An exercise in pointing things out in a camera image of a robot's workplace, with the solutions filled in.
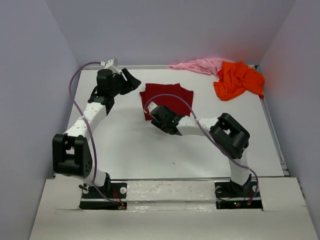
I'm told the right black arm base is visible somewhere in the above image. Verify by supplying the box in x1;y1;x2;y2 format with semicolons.
214;175;263;210

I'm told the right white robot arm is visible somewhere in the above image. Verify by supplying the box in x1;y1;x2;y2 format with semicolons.
146;102;252;196

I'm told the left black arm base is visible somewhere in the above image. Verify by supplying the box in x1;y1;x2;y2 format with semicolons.
78;180;128;211

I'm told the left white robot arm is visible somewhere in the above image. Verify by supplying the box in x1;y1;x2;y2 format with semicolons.
52;68;141;198

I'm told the pink t shirt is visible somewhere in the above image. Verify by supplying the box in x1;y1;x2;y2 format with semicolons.
168;58;233;76

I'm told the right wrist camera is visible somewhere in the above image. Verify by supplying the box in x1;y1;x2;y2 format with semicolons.
144;101;158;115

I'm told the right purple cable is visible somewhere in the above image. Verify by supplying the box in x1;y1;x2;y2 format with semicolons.
143;93;260;208

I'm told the dark red t shirt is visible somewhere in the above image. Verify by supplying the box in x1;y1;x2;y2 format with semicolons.
139;83;194;116

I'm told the purple cable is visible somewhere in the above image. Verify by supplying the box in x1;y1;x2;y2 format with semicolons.
143;93;260;208
68;61;126;208

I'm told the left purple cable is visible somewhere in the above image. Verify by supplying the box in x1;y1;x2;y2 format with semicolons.
68;61;126;208

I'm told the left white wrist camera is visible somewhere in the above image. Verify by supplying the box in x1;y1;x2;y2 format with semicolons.
99;57;121;74

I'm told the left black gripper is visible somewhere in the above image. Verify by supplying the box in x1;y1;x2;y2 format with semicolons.
109;68;141;97

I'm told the orange t shirt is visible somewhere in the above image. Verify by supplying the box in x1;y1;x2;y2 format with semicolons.
212;60;265;102

